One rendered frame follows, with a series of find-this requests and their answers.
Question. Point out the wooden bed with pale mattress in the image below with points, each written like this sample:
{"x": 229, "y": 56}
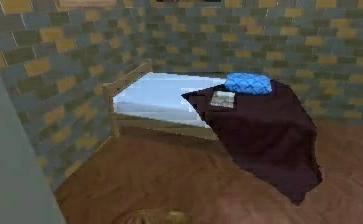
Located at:
{"x": 155, "y": 95}

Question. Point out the grey door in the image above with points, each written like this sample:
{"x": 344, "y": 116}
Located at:
{"x": 12, "y": 166}

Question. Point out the wooden framed picture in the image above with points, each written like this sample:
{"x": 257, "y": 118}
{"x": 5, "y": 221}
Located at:
{"x": 86, "y": 3}

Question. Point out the blue pillow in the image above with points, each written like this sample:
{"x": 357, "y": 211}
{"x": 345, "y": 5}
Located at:
{"x": 248, "y": 83}

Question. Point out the dark purple blanket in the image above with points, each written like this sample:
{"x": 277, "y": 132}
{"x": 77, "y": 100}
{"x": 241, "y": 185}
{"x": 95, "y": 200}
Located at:
{"x": 265, "y": 133}

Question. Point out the tan striped round object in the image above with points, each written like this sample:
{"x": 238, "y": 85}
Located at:
{"x": 155, "y": 217}

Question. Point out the pale grey book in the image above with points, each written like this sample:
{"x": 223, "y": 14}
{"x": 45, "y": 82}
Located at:
{"x": 222, "y": 99}

